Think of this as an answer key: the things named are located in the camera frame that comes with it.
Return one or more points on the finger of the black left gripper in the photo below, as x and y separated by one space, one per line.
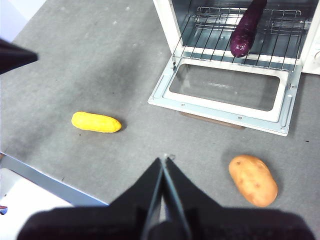
15 56

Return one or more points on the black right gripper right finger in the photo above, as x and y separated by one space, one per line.
225 225

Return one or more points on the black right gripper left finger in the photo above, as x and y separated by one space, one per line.
100 222

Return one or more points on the purple eggplant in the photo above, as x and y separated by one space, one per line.
243 35

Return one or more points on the cream white toaster oven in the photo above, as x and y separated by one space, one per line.
165 25

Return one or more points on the brown potato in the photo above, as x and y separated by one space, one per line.
252 181

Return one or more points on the yellow corn cob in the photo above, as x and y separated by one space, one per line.
96 122

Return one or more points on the grey table edge rail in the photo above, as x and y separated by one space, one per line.
37 178

